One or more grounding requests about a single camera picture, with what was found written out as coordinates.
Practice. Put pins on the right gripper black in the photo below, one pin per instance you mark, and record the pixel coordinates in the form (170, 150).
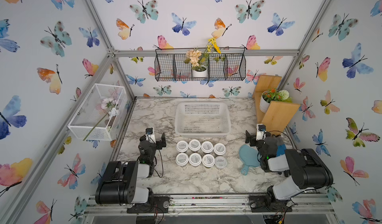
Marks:
(252, 139)

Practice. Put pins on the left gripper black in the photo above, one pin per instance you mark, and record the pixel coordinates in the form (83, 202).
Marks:
(159, 141)

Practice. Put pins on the yogurt cup back row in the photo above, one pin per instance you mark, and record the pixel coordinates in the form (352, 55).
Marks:
(194, 145)
(219, 149)
(182, 146)
(207, 147)

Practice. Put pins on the yogurt cup row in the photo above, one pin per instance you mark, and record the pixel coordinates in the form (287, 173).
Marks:
(195, 159)
(182, 146)
(208, 160)
(207, 147)
(219, 149)
(182, 159)
(194, 145)

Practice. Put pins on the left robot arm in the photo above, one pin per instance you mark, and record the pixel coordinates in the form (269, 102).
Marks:
(119, 181)

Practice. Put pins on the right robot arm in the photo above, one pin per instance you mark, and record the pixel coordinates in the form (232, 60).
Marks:
(304, 170)

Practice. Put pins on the yogurt cup clear lid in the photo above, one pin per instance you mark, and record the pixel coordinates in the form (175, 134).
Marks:
(220, 162)

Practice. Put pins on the white plastic basket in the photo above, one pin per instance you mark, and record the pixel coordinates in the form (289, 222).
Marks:
(202, 119)

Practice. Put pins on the blue grey glove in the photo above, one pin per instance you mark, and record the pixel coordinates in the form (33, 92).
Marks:
(279, 148)

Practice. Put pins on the wooden corner shelf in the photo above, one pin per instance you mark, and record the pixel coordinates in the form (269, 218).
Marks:
(278, 114)

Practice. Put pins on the potted plant orange flowers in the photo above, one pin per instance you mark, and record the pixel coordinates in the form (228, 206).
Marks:
(273, 95)

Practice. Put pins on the pink artificial flower stem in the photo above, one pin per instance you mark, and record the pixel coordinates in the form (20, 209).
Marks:
(109, 107)

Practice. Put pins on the white pot with flowers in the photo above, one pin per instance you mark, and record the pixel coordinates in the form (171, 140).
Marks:
(199, 60)

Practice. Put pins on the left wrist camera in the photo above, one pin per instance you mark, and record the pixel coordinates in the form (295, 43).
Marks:
(150, 133)

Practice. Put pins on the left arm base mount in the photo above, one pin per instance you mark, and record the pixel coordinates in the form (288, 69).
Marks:
(155, 205)

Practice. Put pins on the white mesh wall box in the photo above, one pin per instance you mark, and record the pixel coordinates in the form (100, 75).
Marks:
(89, 112)

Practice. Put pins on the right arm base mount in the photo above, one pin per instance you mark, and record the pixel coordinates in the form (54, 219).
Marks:
(267, 204)

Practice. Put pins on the black wire wall basket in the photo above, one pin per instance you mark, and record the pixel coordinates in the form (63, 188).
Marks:
(229, 64)

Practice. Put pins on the aluminium front rail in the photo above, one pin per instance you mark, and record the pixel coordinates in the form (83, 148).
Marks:
(214, 204)

